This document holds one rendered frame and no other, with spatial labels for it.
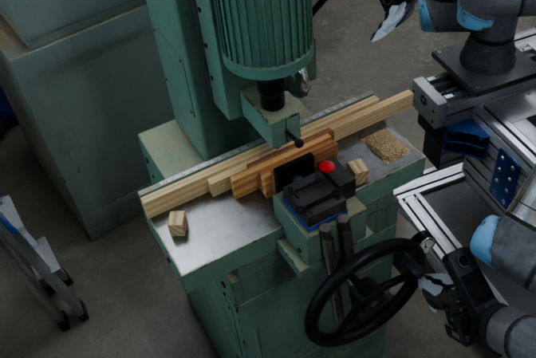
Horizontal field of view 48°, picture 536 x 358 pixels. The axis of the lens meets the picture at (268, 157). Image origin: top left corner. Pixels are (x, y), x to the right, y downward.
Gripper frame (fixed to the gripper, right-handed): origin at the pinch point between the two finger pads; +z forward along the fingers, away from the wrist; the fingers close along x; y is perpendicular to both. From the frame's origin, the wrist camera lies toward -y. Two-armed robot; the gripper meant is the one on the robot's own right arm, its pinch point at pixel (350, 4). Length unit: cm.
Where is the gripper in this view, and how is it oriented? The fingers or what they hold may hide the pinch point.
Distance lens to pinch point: 111.1
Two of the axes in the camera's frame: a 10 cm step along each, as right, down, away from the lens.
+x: 4.1, 9.1, -0.1
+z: -8.7, 3.9, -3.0
